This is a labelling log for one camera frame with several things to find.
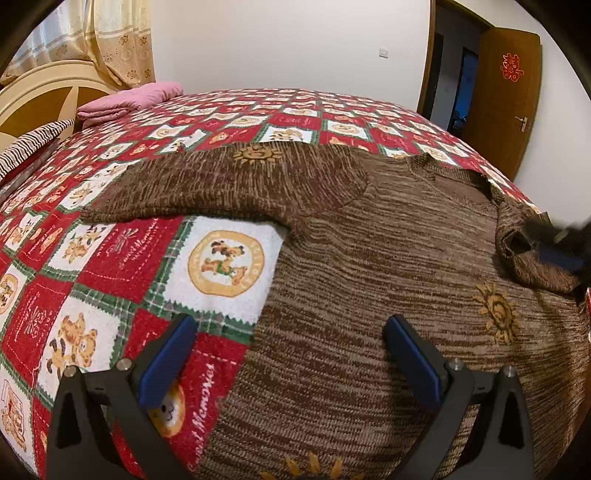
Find pink folded blanket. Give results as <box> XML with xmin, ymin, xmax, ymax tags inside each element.
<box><xmin>76</xmin><ymin>82</ymin><xmax>183</xmax><ymax>128</ymax></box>

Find dark wooden door frame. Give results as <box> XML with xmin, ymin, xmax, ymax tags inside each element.
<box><xmin>417</xmin><ymin>0</ymin><xmax>493</xmax><ymax>116</ymax></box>

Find metal door handle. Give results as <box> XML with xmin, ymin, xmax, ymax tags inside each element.
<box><xmin>515</xmin><ymin>116</ymin><xmax>528</xmax><ymax>132</ymax></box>

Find beige patterned curtain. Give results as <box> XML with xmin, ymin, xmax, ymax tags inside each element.
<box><xmin>1</xmin><ymin>0</ymin><xmax>154</xmax><ymax>88</ymax></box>

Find red double happiness sticker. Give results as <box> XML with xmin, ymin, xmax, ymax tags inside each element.
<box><xmin>500</xmin><ymin>52</ymin><xmax>525</xmax><ymax>83</ymax></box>

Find red patchwork bear bedspread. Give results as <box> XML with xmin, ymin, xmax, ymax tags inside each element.
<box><xmin>1</xmin><ymin>89</ymin><xmax>539</xmax><ymax>479</ymax></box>

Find cream wooden headboard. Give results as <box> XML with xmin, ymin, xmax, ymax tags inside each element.
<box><xmin>1</xmin><ymin>60</ymin><xmax>122</xmax><ymax>148</ymax></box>

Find brown knitted sweater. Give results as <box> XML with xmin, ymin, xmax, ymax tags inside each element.
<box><xmin>83</xmin><ymin>142</ymin><xmax>590</xmax><ymax>479</ymax></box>

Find brown wooden door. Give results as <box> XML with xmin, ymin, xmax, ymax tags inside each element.
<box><xmin>463</xmin><ymin>27</ymin><xmax>542</xmax><ymax>180</ymax></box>

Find striped pillow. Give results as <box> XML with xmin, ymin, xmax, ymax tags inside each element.
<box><xmin>1</xmin><ymin>119</ymin><xmax>75</xmax><ymax>182</ymax></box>

